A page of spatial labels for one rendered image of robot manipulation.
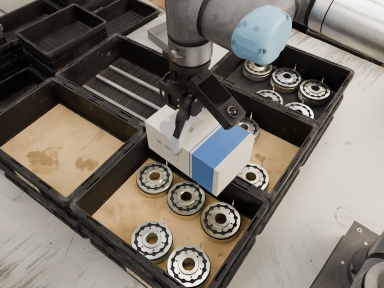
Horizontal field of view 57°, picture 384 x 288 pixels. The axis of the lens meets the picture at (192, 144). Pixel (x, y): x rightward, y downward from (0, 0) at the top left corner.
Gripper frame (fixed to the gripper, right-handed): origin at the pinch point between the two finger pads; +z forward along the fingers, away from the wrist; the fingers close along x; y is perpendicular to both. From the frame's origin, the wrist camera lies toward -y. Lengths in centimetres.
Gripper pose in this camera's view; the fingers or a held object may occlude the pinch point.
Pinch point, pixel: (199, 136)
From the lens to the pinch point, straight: 75.4
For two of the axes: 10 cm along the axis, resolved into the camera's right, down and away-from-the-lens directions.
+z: 0.1, 6.3, 7.8
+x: -6.6, 5.9, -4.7
